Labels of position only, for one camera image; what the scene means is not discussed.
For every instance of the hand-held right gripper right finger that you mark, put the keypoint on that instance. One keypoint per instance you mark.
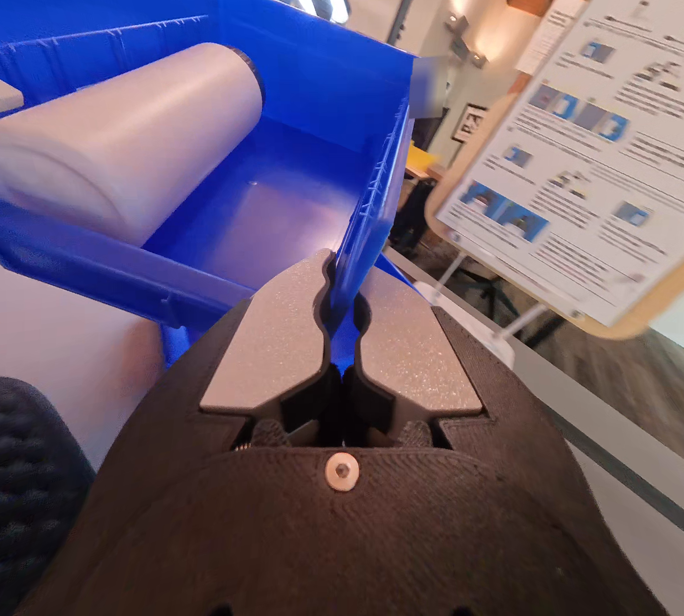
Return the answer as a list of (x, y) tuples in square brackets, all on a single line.
[(417, 359)]

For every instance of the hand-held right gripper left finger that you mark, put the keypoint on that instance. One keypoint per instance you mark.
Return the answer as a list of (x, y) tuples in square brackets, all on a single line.
[(267, 349)]

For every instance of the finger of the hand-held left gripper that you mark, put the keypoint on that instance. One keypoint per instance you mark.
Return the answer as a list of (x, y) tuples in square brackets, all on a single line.
[(10, 95)]

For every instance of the white plastic bottle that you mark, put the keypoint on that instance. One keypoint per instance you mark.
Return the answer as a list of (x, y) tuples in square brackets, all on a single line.
[(133, 135)]

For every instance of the blue plastic bin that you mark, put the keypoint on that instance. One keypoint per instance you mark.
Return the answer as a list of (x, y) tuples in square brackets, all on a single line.
[(299, 172)]

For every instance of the wooden table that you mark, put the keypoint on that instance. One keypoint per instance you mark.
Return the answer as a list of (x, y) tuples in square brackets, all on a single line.
[(425, 172)]

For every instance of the yellow plastic bin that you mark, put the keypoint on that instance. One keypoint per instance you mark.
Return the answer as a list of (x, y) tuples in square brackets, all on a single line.
[(422, 156)]

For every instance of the framed marker picture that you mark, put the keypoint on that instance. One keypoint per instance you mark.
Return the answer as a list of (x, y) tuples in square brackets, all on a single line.
[(469, 123)]

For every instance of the instruction sign stand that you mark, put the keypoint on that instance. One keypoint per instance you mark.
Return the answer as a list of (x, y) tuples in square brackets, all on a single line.
[(588, 146)]

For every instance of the white paper notice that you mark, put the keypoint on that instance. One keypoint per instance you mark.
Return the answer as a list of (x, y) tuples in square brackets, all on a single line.
[(550, 34)]

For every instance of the grey wall lamp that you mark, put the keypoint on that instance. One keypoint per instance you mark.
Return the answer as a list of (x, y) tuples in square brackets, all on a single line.
[(465, 39)]

